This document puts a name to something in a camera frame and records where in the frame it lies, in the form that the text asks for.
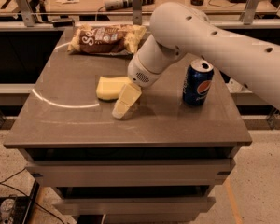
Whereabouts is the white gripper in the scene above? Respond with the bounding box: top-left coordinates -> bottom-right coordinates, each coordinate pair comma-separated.
112,55 -> 161,119

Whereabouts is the yellow sponge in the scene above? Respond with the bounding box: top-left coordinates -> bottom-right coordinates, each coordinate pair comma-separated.
96,77 -> 132,101

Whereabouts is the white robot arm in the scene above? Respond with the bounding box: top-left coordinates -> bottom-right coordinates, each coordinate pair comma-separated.
112,2 -> 280,119

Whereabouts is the grey drawer cabinet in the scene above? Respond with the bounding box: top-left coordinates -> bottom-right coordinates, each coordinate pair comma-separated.
5,28 -> 251,224

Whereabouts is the blue Pepsi can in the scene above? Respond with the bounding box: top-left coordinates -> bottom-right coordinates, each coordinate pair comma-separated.
182,59 -> 214,105

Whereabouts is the brown chip bag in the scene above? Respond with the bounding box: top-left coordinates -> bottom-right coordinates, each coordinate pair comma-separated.
67,24 -> 147,55

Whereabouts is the grey power strip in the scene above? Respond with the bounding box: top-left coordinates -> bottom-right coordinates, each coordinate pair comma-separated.
104,0 -> 155,10

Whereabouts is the clear plastic bottle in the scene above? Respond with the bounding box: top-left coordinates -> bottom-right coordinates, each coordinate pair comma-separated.
227,78 -> 243,93

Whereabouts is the black wire basket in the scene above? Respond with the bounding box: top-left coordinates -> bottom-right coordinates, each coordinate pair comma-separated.
0,182 -> 39,224

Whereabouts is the black floor cable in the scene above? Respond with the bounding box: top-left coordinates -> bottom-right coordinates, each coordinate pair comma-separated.
0,167 -> 66,224

